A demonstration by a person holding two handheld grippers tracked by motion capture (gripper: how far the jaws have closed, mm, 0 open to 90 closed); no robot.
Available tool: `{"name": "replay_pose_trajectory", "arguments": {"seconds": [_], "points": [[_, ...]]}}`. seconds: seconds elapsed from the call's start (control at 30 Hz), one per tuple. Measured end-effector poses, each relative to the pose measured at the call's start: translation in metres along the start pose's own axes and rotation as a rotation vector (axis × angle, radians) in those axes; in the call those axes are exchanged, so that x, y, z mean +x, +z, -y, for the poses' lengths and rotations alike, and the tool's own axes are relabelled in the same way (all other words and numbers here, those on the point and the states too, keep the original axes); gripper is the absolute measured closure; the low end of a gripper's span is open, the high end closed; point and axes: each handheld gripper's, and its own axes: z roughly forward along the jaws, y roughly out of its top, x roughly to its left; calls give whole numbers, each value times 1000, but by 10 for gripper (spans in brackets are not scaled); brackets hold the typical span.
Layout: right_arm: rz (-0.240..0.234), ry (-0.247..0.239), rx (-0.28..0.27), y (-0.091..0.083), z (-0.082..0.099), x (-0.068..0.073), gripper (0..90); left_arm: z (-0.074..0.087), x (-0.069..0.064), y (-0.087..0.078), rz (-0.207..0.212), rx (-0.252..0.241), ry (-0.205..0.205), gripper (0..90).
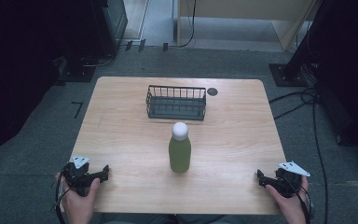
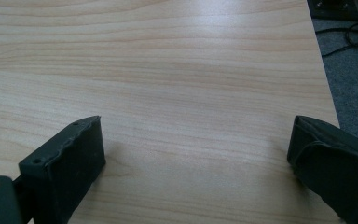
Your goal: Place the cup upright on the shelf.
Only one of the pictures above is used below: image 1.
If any left hand-held gripper cable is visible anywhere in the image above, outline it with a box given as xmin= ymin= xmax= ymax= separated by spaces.
xmin=53 ymin=162 xmax=76 ymax=224

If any person's left hand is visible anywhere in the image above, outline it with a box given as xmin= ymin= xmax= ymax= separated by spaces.
xmin=55 ymin=172 xmax=102 ymax=220

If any hand-held gripper cable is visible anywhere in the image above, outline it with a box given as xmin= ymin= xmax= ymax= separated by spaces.
xmin=279 ymin=174 xmax=314 ymax=224
xmin=53 ymin=162 xmax=76 ymax=224

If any black equipment cabinet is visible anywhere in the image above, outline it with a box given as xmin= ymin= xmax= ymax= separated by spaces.
xmin=89 ymin=0 xmax=129 ymax=58

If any black hanging cable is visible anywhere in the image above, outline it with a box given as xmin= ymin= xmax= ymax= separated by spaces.
xmin=176 ymin=0 xmax=198 ymax=49

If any black stand with base plate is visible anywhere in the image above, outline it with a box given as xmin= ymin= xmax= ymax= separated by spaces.
xmin=55 ymin=0 xmax=113 ymax=84
xmin=268 ymin=0 xmax=337 ymax=88

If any right hand-held gripper cable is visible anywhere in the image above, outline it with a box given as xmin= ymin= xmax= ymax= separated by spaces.
xmin=279 ymin=174 xmax=314 ymax=224

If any black floor cable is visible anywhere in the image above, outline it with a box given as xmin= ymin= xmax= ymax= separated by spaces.
xmin=268 ymin=87 xmax=320 ymax=121
xmin=304 ymin=90 xmax=329 ymax=224

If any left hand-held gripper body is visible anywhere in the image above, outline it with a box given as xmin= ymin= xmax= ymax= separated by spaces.
xmin=62 ymin=155 xmax=98 ymax=198

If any green bottle with white cap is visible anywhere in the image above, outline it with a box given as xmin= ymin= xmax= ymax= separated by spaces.
xmin=168 ymin=121 xmax=192 ymax=175

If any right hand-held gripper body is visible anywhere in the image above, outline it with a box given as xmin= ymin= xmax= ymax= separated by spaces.
xmin=272 ymin=161 xmax=311 ymax=199

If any black wire basket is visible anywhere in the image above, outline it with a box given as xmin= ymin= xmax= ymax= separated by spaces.
xmin=145 ymin=84 xmax=207 ymax=121

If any light wooden desk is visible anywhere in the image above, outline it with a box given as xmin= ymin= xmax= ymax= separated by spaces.
xmin=176 ymin=0 xmax=322 ymax=52

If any dark curtain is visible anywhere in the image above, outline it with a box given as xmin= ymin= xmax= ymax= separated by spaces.
xmin=0 ymin=0 xmax=99 ymax=167
xmin=307 ymin=0 xmax=358 ymax=160

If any person's right hand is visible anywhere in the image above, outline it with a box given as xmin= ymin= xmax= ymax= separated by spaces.
xmin=265 ymin=175 xmax=311 ymax=220

